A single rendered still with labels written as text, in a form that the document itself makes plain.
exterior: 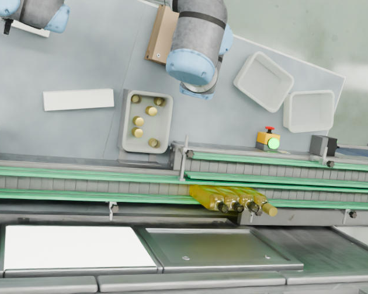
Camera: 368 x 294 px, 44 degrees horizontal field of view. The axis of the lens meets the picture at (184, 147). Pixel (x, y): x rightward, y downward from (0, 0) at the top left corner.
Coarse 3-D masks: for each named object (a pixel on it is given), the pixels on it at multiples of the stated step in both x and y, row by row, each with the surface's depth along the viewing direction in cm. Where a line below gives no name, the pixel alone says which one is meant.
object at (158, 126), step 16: (128, 96) 163; (144, 96) 172; (160, 96) 167; (128, 112) 164; (144, 112) 173; (160, 112) 175; (128, 128) 172; (144, 128) 175; (160, 128) 176; (128, 144) 172; (144, 144) 176; (160, 144) 175
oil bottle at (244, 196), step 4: (228, 188) 168; (232, 188) 167; (236, 188) 168; (240, 188) 168; (236, 192) 163; (240, 192) 162; (244, 192) 163; (248, 192) 164; (240, 196) 160; (244, 196) 159; (248, 196) 160; (252, 196) 160; (240, 200) 159; (244, 200) 158; (248, 200) 158; (252, 200) 159; (244, 204) 159; (244, 208) 159
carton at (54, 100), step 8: (48, 96) 156; (56, 96) 157; (64, 96) 158; (72, 96) 159; (80, 96) 160; (88, 96) 161; (96, 96) 162; (104, 96) 163; (112, 96) 164; (48, 104) 157; (56, 104) 158; (64, 104) 159; (72, 104) 160; (80, 104) 161; (88, 104) 162; (96, 104) 163; (104, 104) 164; (112, 104) 165
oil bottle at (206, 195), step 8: (192, 184) 171; (192, 192) 170; (200, 192) 163; (208, 192) 158; (216, 192) 159; (200, 200) 162; (208, 200) 156; (216, 200) 154; (208, 208) 156; (216, 208) 155
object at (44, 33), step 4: (12, 24) 148; (16, 24) 149; (20, 24) 149; (24, 24) 150; (20, 28) 149; (24, 28) 150; (28, 28) 150; (32, 28) 151; (32, 32) 152; (36, 32) 151; (40, 32) 152; (44, 32) 152; (48, 32) 153; (44, 36) 155
